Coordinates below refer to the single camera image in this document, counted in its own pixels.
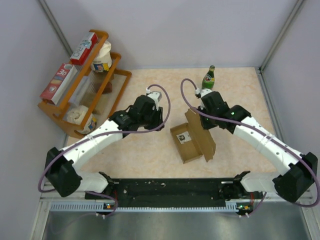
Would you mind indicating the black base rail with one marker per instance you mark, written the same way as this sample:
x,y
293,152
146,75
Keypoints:
x,y
177,192

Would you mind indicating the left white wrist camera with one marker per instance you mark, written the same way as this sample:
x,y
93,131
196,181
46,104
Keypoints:
x,y
156,96

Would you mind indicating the orange wooden shelf rack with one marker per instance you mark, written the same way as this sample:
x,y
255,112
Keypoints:
x,y
101,92

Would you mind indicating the small clear plastic bag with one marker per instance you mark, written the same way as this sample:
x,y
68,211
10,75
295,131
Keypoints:
x,y
183,137

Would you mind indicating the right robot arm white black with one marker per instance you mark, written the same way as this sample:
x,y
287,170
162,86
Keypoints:
x,y
295,171

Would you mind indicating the white paper bag lower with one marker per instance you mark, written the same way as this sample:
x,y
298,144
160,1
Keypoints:
x,y
77,114

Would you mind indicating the green glass bottle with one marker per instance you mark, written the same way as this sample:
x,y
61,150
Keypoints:
x,y
208,80

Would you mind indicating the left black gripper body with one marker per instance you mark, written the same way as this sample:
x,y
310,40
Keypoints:
x,y
152,121

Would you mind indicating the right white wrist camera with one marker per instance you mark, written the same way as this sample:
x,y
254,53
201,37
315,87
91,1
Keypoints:
x,y
199,93

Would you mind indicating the white paper bag upper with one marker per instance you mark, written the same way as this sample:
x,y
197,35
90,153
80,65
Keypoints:
x,y
103,61

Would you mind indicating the brown cardboard box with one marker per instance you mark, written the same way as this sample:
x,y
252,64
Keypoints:
x,y
202,143

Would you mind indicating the white paper bag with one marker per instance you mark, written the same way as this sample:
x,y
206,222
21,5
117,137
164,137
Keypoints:
x,y
77,114
103,61

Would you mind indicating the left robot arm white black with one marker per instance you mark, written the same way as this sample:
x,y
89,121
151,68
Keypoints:
x,y
64,165

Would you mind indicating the red white box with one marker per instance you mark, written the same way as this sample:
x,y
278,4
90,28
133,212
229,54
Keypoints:
x,y
59,83
84,48

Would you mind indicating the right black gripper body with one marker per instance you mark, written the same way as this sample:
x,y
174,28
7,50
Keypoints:
x,y
207,122

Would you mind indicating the red white box lower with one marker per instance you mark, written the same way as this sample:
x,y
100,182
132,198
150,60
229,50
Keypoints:
x,y
59,83

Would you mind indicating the red white box upper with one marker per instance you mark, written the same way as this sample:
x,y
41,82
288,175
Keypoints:
x,y
84,48

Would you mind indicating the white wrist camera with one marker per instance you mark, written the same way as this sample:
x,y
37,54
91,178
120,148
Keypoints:
x,y
199,93
156,96

